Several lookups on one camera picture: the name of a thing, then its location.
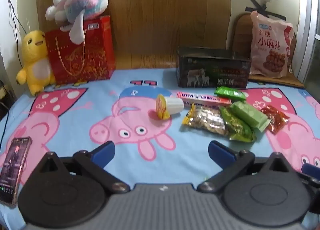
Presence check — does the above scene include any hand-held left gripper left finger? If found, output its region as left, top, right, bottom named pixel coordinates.
left=37, top=141, right=130, bottom=193

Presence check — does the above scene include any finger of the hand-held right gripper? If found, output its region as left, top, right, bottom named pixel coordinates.
left=301, top=163, right=320, bottom=190

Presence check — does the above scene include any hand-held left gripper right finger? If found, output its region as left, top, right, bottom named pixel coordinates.
left=208, top=141, right=288, bottom=193

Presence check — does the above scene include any olive green snack packet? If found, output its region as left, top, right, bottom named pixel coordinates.
left=219, top=106, right=257, bottom=143

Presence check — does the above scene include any clear nut packet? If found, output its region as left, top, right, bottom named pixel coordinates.
left=182, top=104, right=229, bottom=137

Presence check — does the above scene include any light green dotted packet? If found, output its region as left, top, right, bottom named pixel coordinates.
left=229, top=101, right=272, bottom=132

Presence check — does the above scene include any pink candy stick box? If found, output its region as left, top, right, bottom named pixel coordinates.
left=176, top=91, right=232, bottom=107

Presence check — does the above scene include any bright green snack packet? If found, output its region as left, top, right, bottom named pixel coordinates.
left=214, top=87, right=247, bottom=101

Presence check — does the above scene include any red snack packet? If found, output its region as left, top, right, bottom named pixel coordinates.
left=260, top=105, right=290, bottom=135

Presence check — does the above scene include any white jelly cup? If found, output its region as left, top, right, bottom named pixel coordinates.
left=155, top=94, right=185, bottom=120

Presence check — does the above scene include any black cardboard box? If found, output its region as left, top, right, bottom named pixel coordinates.
left=176, top=47, right=251, bottom=88

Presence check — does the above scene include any printed cartoon blanket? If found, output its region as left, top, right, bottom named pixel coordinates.
left=0, top=67, right=320, bottom=230

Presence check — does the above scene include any smartphone in clear case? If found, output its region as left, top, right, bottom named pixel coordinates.
left=0, top=136, right=33, bottom=208

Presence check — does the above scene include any red gift bag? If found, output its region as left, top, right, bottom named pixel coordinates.
left=44, top=15, right=116, bottom=86

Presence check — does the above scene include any yellow plush toy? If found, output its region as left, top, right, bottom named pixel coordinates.
left=16, top=29, right=57, bottom=97

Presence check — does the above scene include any large pink snack bag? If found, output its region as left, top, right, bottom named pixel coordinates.
left=249, top=11, right=295, bottom=78

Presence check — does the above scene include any wooden headboard panel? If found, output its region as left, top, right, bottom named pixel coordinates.
left=36, top=0, right=231, bottom=70

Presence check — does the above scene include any thin black wall cable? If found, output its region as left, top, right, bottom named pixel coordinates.
left=5, top=0, right=28, bottom=36

